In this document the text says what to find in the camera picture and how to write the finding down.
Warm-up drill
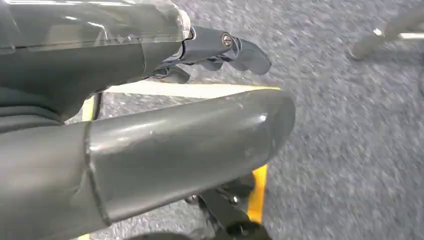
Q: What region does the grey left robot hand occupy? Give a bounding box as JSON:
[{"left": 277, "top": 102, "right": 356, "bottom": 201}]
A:
[{"left": 0, "top": 0, "right": 297, "bottom": 240}]

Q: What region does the yellow floor tape square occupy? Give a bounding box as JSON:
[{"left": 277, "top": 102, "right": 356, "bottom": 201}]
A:
[{"left": 77, "top": 80, "right": 281, "bottom": 240}]

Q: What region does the black robot foot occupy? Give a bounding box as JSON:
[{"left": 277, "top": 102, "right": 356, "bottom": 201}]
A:
[{"left": 125, "top": 173, "right": 273, "bottom": 240}]

